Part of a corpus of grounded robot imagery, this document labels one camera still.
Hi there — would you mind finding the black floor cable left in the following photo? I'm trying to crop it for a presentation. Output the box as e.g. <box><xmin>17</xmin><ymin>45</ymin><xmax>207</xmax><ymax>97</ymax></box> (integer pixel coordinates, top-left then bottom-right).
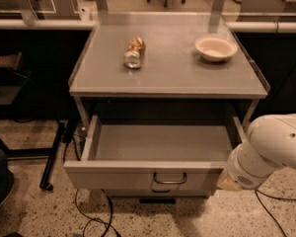
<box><xmin>62</xmin><ymin>133</ymin><xmax>122</xmax><ymax>237</ymax></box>

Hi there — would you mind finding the black table leg frame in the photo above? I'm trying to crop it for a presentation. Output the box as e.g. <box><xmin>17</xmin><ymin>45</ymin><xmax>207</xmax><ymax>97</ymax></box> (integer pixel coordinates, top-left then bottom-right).
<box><xmin>0</xmin><ymin>122</ymin><xmax>65</xmax><ymax>192</ymax></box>

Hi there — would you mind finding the grey top drawer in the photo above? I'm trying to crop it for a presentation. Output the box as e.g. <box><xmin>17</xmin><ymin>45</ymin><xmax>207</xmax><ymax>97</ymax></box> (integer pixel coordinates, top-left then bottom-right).
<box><xmin>64</xmin><ymin>117</ymin><xmax>245</xmax><ymax>197</ymax></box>

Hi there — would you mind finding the grey cabinet table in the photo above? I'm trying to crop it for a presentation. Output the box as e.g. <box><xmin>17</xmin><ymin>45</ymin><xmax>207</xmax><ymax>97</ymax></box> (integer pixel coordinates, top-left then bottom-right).
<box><xmin>67</xmin><ymin>11</ymin><xmax>271</xmax><ymax>130</ymax></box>

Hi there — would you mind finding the black floor cable right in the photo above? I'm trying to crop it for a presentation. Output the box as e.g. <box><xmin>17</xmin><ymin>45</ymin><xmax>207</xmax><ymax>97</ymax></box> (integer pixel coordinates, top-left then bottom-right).
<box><xmin>254</xmin><ymin>171</ymin><xmax>296</xmax><ymax>237</ymax></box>

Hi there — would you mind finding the white horizontal rail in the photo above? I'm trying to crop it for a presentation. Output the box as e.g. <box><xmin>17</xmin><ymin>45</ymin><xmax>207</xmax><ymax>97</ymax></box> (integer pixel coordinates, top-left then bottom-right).
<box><xmin>0</xmin><ymin>20</ymin><xmax>296</xmax><ymax>34</ymax></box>

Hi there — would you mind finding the white bowl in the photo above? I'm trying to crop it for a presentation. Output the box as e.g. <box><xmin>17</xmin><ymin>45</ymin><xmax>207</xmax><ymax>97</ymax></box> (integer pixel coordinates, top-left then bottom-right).
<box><xmin>194</xmin><ymin>35</ymin><xmax>238</xmax><ymax>62</ymax></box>

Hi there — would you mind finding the black floor cable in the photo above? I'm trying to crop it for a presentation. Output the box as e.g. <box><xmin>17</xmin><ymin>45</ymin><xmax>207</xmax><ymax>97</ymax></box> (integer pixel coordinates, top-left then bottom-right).
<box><xmin>254</xmin><ymin>171</ymin><xmax>296</xmax><ymax>237</ymax></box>
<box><xmin>62</xmin><ymin>133</ymin><xmax>122</xmax><ymax>237</ymax></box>

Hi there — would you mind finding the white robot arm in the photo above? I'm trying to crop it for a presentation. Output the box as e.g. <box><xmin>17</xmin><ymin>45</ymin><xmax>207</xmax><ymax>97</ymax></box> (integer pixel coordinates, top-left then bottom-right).
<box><xmin>217</xmin><ymin>114</ymin><xmax>296</xmax><ymax>191</ymax></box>

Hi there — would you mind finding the crushed gold soda can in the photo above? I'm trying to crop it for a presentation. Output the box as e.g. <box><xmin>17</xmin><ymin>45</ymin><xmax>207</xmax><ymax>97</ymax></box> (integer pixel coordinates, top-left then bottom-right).
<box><xmin>124</xmin><ymin>38</ymin><xmax>146</xmax><ymax>69</ymax></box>

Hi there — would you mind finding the metal drawer handle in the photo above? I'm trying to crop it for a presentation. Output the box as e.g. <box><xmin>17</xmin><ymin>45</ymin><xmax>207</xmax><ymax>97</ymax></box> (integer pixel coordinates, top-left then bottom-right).
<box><xmin>153</xmin><ymin>173</ymin><xmax>187</xmax><ymax>185</ymax></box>

